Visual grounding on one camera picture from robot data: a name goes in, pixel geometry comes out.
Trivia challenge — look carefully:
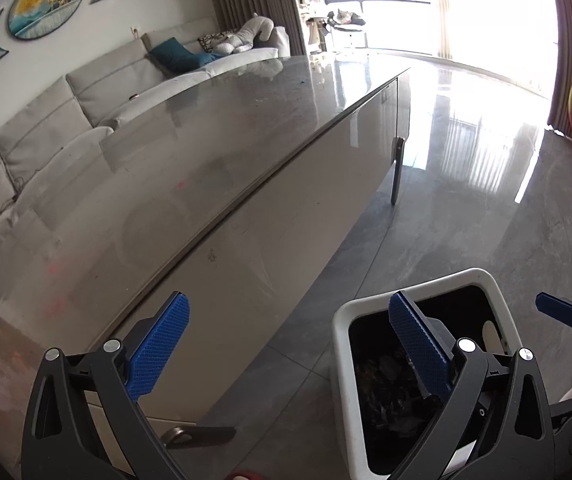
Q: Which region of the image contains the white bin with black liner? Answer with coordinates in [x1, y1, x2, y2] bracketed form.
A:
[332, 268, 523, 478]

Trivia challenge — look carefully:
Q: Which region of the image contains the grey plush toy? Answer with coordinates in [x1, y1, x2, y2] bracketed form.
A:
[214, 16, 274, 55]

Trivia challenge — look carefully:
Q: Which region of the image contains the black and white patterned pillow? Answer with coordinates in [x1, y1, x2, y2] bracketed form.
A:
[198, 32, 239, 53]

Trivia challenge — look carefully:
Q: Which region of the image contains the white chair with clothes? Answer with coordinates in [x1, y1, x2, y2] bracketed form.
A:
[323, 9, 367, 53]

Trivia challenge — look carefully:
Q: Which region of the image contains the blue pillow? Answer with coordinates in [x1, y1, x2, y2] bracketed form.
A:
[148, 39, 217, 75]

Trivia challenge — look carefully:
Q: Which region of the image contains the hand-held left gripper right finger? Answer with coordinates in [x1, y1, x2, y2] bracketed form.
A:
[388, 290, 562, 480]

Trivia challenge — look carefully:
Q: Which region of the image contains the light grey sofa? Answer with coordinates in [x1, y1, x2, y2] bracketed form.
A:
[0, 17, 292, 351]

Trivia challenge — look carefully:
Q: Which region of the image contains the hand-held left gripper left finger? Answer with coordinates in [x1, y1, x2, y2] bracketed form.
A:
[21, 291, 192, 480]

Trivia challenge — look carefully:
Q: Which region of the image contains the white sheer curtain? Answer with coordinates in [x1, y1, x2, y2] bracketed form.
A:
[436, 0, 557, 96]

